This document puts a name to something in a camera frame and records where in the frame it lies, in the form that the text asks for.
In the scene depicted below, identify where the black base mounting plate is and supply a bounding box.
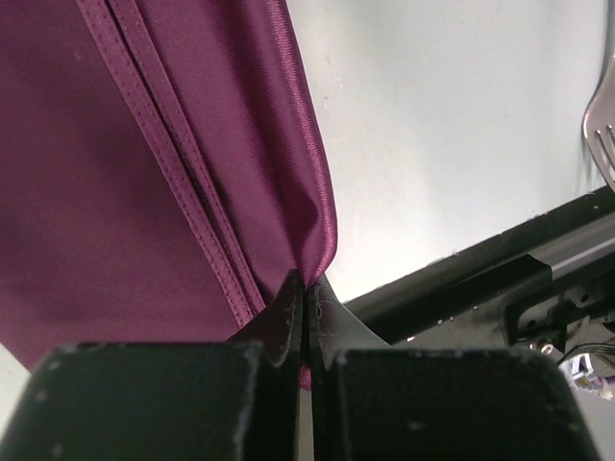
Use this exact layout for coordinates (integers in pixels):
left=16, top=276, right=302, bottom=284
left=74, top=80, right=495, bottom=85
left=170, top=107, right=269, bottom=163
left=348, top=187, right=614, bottom=357

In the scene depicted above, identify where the silver metal fork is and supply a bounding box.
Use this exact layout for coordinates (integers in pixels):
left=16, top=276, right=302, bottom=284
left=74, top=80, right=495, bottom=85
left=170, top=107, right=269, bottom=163
left=581, top=46, right=614, bottom=191

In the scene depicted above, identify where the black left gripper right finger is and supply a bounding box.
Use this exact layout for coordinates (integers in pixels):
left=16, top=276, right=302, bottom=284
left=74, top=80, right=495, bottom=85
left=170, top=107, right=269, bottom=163
left=307, top=279, right=600, bottom=460

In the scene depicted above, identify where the magenta satin napkin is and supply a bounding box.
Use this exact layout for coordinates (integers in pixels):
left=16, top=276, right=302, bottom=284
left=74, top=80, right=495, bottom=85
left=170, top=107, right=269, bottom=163
left=1, top=1, right=337, bottom=369

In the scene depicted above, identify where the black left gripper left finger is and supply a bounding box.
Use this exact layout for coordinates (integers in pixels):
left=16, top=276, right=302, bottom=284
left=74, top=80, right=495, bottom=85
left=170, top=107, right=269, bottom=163
left=1, top=272, right=304, bottom=460

